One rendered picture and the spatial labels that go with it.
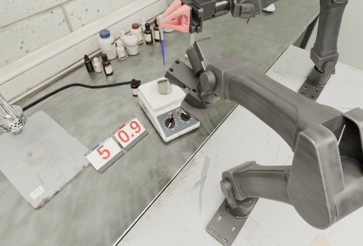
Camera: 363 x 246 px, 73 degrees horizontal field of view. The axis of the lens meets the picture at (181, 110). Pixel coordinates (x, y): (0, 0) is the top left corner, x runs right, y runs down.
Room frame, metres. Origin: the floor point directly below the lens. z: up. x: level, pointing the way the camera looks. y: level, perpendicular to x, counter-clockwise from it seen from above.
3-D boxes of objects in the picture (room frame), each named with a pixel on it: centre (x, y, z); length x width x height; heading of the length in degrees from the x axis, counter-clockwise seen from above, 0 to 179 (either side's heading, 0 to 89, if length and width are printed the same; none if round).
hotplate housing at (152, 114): (0.55, 0.05, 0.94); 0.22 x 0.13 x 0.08; 31
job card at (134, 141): (0.46, 0.16, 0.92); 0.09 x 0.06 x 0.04; 139
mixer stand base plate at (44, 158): (0.39, 0.43, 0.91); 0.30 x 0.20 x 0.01; 52
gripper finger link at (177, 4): (0.59, 0.01, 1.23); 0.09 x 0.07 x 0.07; 120
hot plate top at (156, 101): (0.58, 0.06, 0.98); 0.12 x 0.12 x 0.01; 31
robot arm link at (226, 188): (0.24, -0.14, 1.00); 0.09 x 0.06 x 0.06; 115
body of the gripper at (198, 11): (0.63, -0.04, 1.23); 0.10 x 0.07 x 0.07; 30
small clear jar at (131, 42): (0.91, 0.21, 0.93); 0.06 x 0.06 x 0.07
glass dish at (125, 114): (0.54, 0.19, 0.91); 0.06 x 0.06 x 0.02
